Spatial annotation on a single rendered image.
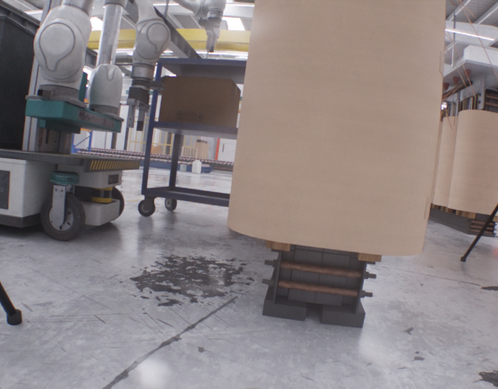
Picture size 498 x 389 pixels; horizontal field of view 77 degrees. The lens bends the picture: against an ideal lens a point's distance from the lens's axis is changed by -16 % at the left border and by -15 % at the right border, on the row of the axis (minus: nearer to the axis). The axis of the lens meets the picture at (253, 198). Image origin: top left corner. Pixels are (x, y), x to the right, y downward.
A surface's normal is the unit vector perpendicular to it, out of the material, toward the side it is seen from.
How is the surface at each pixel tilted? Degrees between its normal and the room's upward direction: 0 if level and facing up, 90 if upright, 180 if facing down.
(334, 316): 90
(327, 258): 90
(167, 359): 0
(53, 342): 0
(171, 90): 90
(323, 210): 90
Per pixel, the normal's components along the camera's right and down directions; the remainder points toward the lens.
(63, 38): 0.40, 0.23
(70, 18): 0.53, -0.08
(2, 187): 0.04, 0.09
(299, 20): -0.28, 0.05
